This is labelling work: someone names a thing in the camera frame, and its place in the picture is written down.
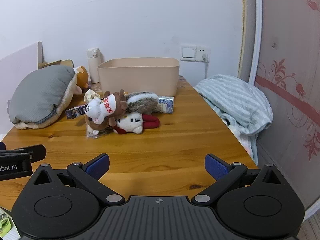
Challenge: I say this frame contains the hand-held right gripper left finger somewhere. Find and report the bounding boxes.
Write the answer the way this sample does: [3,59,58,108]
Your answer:
[29,153,126,205]

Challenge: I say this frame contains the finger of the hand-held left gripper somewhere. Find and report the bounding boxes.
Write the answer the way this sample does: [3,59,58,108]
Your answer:
[0,144,47,163]

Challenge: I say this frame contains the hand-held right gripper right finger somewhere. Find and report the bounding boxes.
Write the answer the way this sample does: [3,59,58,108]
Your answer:
[191,153,286,205]

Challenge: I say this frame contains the clear plastic packet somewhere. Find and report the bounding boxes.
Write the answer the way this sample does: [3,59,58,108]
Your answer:
[86,126,111,139]

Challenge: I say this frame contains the white cat plush red limbs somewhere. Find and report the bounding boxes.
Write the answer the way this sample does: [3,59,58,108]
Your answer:
[113,112,161,134]

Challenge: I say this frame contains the dark blue printed box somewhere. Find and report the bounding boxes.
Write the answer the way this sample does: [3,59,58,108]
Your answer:
[65,105,88,120]

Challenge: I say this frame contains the brown plush with white hat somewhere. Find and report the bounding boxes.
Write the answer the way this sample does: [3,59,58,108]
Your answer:
[84,89,128,135]

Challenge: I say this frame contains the small cream plush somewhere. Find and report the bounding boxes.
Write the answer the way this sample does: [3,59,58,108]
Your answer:
[84,89,101,103]

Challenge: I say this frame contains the grey brown furry plush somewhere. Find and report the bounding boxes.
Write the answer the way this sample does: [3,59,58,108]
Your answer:
[124,92,160,115]

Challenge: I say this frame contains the blue white tissue packet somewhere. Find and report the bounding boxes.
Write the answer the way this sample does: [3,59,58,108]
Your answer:
[157,96,176,114]

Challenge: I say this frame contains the beige plastic container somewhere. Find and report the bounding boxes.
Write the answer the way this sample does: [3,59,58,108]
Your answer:
[97,57,181,98]

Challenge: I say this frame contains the grey turtle plush pillow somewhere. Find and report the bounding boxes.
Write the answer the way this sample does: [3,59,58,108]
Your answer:
[7,64,83,130]

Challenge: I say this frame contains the green printed packet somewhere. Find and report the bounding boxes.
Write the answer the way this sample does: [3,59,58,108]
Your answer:
[0,206,22,240]

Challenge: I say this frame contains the striped light blue blanket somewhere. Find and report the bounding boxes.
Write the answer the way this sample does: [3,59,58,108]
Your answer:
[194,74,274,164]

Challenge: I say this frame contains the orange brown plush toy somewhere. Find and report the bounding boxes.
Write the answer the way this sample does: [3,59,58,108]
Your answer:
[73,65,90,90]

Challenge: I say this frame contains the cardboard pieces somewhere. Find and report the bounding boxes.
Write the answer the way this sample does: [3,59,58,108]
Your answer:
[37,41,74,70]

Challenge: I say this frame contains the white thermos bottle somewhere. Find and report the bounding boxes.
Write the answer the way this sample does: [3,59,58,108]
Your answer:
[86,47,102,84]

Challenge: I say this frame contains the floral wardrobe door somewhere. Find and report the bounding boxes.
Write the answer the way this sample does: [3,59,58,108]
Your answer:
[254,0,320,213]

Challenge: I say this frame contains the white plug with cable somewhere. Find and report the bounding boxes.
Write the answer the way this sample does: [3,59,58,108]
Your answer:
[202,53,210,78]

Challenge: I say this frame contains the white wall socket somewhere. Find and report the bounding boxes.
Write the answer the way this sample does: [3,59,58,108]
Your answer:
[197,46,211,62]

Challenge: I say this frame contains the white wall switch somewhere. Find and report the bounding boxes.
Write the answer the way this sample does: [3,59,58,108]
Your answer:
[181,45,198,61]

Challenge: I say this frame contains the white door frame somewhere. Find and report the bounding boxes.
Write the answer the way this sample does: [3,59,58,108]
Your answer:
[247,0,265,85]

